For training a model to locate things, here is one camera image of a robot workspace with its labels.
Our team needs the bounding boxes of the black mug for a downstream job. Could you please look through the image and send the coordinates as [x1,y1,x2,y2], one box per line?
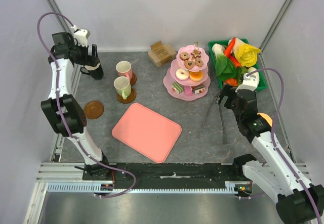
[80,63,104,80]

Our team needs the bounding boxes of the metal serving tongs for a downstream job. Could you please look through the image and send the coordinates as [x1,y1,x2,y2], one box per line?
[201,94,228,145]

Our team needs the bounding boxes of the pink mug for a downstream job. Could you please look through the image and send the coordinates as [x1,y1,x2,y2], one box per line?
[115,61,133,81]

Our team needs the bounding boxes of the green mug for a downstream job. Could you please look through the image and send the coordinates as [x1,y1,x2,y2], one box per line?
[113,76,131,100]

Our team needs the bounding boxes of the small orange glazed donut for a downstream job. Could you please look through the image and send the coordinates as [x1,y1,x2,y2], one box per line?
[189,71,204,82]

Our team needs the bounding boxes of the green layered cake slice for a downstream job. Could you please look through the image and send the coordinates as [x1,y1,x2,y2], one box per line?
[172,82,184,94]

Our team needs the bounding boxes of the heart shaped cookie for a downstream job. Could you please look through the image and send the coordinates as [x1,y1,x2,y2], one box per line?
[184,60,195,70]

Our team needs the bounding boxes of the star shaped cookie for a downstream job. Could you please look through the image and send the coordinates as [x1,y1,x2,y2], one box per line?
[191,49,201,59]

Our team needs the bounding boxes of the small chocolate nut donut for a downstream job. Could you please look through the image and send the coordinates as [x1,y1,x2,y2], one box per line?
[180,52,190,61]

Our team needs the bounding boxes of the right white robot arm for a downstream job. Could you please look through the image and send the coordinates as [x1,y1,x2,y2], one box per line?
[217,84,323,223]

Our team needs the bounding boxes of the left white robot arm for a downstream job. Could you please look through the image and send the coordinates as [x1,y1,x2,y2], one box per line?
[40,30,111,180]

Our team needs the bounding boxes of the orange pumpkin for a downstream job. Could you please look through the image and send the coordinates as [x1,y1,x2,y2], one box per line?
[223,78,238,86]

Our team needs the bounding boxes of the green plastic crate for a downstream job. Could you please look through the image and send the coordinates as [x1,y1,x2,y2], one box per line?
[208,38,261,88]

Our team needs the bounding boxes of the yellow round sponge cake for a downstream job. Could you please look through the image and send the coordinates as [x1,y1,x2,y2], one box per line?
[258,112,273,127]

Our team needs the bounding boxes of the spinach leaves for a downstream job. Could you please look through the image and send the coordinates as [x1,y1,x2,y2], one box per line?
[235,66,248,85]

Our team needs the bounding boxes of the white eggplant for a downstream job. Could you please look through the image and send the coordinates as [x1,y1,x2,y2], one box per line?
[248,67,257,73]

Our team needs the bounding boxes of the green bok choy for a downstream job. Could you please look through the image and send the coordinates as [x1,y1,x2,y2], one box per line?
[212,43,236,82]

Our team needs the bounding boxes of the chocolate cake slice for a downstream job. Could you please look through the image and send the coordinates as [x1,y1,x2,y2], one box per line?
[191,83,206,95]

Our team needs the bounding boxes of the yellow napa cabbage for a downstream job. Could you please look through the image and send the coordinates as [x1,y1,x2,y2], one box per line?
[232,38,262,67]

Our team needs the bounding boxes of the red chili pepper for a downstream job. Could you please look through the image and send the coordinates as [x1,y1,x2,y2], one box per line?
[224,37,236,57]

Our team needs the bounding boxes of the pink layered cake slice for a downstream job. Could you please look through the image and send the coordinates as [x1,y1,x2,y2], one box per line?
[184,85,192,97]

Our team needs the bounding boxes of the brown saucer lower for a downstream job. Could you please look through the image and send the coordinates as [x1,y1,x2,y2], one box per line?
[84,101,104,119]

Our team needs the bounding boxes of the brown saucer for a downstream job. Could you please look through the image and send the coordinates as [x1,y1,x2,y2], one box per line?
[84,101,104,119]
[117,87,137,104]
[130,72,137,86]

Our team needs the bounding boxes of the pink three tier stand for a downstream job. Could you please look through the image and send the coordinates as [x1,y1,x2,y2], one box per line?
[163,41,211,101]

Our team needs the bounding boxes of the brown saucer upper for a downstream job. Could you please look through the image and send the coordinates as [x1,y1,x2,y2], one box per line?
[130,72,137,86]

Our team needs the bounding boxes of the brown saucer middle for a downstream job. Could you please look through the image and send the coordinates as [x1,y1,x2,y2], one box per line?
[117,87,137,104]

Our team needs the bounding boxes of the cardboard box stack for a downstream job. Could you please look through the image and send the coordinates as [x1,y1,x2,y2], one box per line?
[148,41,177,67]

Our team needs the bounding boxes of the pink serving tray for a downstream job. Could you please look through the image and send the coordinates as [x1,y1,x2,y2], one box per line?
[112,103,182,163]

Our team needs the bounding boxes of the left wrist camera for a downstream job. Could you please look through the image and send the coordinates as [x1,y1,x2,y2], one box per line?
[71,25,91,48]

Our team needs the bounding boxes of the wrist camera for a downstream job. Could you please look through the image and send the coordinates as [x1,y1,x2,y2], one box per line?
[71,25,91,48]
[236,72,260,92]

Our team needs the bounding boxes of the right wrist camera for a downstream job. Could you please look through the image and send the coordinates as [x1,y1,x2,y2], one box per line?
[236,72,260,92]

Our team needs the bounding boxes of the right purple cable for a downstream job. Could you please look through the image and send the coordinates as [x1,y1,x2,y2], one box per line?
[235,67,321,224]

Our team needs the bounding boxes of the white cable duct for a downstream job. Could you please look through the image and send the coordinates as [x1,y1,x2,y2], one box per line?
[47,182,247,195]

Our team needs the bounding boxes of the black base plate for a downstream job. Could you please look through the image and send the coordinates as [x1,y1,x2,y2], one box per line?
[78,162,250,189]

